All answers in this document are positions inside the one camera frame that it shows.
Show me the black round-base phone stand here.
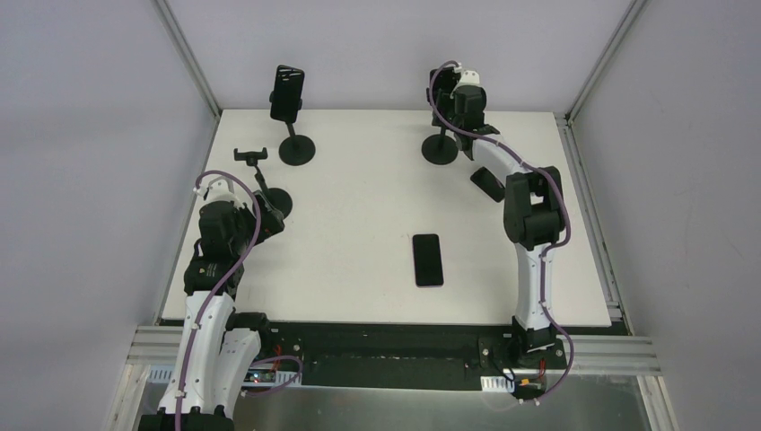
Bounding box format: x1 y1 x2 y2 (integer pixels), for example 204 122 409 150
233 148 293 218

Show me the purple phone with black screen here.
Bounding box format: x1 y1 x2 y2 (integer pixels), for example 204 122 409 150
412 233 444 287

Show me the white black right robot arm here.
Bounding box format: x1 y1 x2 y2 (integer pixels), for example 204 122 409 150
426 61 570 368

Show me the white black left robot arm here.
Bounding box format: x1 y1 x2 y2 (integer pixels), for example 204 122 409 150
138 191 284 430

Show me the black folding phone stand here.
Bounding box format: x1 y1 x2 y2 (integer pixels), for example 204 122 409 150
469 167 505 203

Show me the black phone back left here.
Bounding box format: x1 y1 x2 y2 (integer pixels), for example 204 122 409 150
269 65 305 124

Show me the left controller board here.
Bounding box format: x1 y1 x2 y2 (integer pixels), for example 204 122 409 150
241 368 302 389

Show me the controller board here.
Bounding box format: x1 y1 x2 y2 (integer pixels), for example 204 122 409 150
241 368 302 389
480 375 547 398

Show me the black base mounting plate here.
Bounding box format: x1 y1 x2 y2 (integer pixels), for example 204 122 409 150
236 316 566 391

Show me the right controller board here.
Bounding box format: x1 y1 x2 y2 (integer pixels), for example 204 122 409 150
480 375 547 398

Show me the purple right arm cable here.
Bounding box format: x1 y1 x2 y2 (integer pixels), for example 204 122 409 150
426 59 575 411

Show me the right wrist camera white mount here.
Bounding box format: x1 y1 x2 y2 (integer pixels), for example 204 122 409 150
455 70 481 89

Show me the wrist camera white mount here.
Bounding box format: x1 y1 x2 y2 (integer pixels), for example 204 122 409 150
193 177 243 208
455 70 481 89

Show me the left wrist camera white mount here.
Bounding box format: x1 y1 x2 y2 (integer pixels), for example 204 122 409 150
193 177 243 208

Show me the front aluminium frame rail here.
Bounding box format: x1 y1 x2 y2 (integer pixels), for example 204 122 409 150
127 326 662 376

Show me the aluminium frame rail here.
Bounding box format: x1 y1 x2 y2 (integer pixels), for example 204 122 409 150
127 326 662 376
555 0 650 336

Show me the aluminium table edge rail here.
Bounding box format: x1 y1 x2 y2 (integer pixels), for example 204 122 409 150
152 0 222 326

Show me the right aluminium frame rail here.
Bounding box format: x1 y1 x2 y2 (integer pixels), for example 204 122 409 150
555 0 650 336

